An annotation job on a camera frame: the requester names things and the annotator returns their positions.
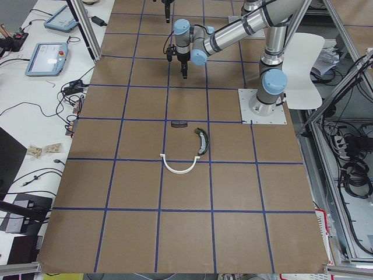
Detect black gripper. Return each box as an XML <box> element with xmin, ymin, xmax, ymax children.
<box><xmin>164</xmin><ymin>2</ymin><xmax>190</xmax><ymax>79</ymax></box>

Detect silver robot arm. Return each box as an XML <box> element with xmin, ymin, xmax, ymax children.
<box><xmin>161</xmin><ymin>0</ymin><xmax>263</xmax><ymax>23</ymax></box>
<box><xmin>165</xmin><ymin>1</ymin><xmax>309</xmax><ymax>79</ymax></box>

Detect black power adapter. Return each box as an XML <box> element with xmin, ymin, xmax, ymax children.
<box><xmin>91</xmin><ymin>16</ymin><xmax>107</xmax><ymax>26</ymax></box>

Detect dark grey brake pad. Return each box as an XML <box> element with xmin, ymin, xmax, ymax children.
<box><xmin>171</xmin><ymin>120</ymin><xmax>188</xmax><ymax>128</ymax></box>

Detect olive curved brake shoe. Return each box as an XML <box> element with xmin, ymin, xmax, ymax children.
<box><xmin>194</xmin><ymin>128</ymin><xmax>210</xmax><ymax>156</ymax></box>

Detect far teach pendant tablet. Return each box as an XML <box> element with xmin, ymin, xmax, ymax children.
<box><xmin>44</xmin><ymin>5</ymin><xmax>77</xmax><ymax>33</ymax></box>

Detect teach pendant tablet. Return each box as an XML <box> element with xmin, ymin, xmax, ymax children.
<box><xmin>44</xmin><ymin>5</ymin><xmax>77</xmax><ymax>33</ymax></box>
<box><xmin>25</xmin><ymin>42</ymin><xmax>68</xmax><ymax>77</ymax></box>

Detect white plastic chair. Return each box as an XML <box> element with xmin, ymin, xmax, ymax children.
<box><xmin>282</xmin><ymin>33</ymin><xmax>325</xmax><ymax>110</ymax></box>

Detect near teach pendant tablet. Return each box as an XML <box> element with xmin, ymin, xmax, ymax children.
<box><xmin>25</xmin><ymin>42</ymin><xmax>68</xmax><ymax>77</ymax></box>

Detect brown paper table mat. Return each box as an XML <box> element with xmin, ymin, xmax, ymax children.
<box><xmin>38</xmin><ymin>1</ymin><xmax>328</xmax><ymax>274</ymax></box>

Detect black box on table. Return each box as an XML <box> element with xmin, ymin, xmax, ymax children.
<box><xmin>1</xmin><ymin>32</ymin><xmax>29</xmax><ymax>52</ymax></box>

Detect bag of wooden pieces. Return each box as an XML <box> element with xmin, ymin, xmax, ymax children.
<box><xmin>26</xmin><ymin>145</ymin><xmax>43</xmax><ymax>159</ymax></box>

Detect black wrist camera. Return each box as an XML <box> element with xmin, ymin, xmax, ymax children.
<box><xmin>166</xmin><ymin>44</ymin><xmax>176</xmax><ymax>62</ymax></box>

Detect aluminium frame post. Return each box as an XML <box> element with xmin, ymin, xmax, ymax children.
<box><xmin>66</xmin><ymin>0</ymin><xmax>102</xmax><ymax>61</ymax></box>

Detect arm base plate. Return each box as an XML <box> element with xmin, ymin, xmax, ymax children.
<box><xmin>228</xmin><ymin>15</ymin><xmax>265</xmax><ymax>40</ymax></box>
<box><xmin>238</xmin><ymin>89</ymin><xmax>287</xmax><ymax>125</ymax></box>

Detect black power brick cables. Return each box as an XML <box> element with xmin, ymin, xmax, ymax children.
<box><xmin>62</xmin><ymin>79</ymin><xmax>89</xmax><ymax>95</ymax></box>

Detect white half ring part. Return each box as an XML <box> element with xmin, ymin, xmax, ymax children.
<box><xmin>159</xmin><ymin>153</ymin><xmax>200</xmax><ymax>175</ymax></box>

